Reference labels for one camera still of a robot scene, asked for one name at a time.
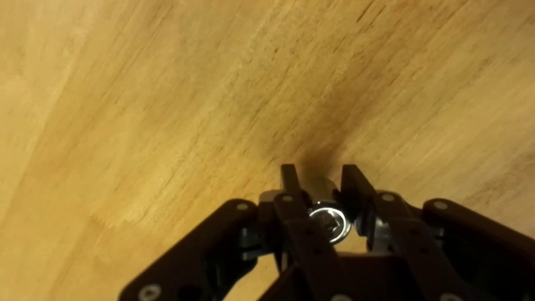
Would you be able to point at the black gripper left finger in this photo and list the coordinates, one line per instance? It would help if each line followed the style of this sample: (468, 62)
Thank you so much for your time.
(223, 251)

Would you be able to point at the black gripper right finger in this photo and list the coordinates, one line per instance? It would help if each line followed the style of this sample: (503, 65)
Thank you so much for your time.
(445, 244)

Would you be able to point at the gold metal object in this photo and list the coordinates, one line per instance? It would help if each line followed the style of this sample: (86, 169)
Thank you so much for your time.
(330, 221)

